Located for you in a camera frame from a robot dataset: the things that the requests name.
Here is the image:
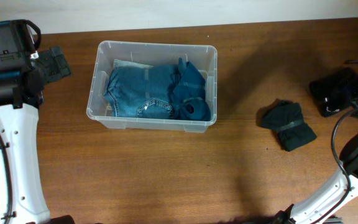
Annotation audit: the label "black garment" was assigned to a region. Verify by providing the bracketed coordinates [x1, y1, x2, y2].
[260, 100, 317, 152]
[309, 68, 358, 118]

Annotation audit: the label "light blue jeans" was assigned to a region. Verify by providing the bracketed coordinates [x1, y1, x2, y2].
[113, 59, 152, 70]

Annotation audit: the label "dark blue jeans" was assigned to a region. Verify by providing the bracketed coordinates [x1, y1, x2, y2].
[104, 65, 178, 119]

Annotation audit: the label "teal blue garment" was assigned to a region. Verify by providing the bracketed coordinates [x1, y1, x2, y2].
[169, 58, 211, 121]

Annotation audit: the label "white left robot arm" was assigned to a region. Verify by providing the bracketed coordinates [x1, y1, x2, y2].
[0, 46, 74, 223]

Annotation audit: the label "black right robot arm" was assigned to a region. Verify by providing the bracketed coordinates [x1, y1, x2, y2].
[271, 97, 358, 224]

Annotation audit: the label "clear plastic storage container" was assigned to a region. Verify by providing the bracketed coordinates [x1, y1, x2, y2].
[86, 40, 218, 134]

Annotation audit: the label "black right camera cable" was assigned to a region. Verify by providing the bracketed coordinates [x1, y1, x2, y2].
[309, 58, 358, 224]

